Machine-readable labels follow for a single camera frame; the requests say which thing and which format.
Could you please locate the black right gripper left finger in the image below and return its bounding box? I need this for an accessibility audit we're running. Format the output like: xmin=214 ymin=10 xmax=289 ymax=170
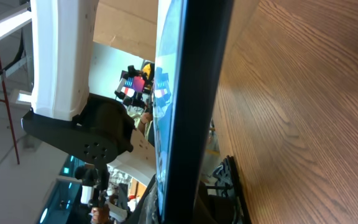
xmin=132 ymin=175 xmax=159 ymax=224

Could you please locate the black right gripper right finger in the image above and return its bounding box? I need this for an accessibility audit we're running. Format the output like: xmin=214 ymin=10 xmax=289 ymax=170
xmin=213 ymin=156 xmax=252 ymax=224

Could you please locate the Samsung Galaxy smartphone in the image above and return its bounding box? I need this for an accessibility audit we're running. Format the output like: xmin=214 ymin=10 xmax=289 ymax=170
xmin=154 ymin=0 xmax=234 ymax=223

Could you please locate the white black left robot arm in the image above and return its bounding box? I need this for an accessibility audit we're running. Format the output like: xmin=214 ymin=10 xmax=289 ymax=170
xmin=22 ymin=1 xmax=157 ymax=184

